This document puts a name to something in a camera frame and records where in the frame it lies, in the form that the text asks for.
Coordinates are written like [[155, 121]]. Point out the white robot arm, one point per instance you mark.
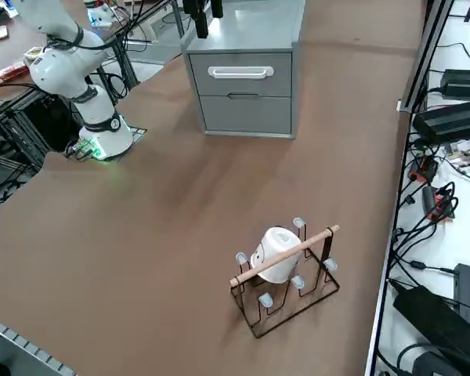
[[66, 70]]

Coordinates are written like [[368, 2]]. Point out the gray steel drawer cabinet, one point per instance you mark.
[[250, 23]]

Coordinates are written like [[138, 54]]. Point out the gray drawer with recessed grip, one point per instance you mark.
[[243, 115]]

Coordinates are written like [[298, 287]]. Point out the white device with blue light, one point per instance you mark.
[[100, 17]]

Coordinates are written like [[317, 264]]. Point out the small printed box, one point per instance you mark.
[[35, 54]]

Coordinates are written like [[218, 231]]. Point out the red packet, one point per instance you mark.
[[8, 74]]

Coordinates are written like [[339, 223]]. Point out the dark ribbed power adapter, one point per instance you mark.
[[450, 121]]

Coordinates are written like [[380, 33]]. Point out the black power adapter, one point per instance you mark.
[[466, 82]]

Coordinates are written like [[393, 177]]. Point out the red and black device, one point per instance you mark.
[[425, 168]]

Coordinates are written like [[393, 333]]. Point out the orange and black device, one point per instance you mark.
[[434, 203]]

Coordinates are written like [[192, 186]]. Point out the large black power brick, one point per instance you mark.
[[434, 317]]

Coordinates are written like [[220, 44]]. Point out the aluminium profile post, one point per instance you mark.
[[426, 55]]

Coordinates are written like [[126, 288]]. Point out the slotted aluminium edge rail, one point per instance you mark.
[[23, 348]]

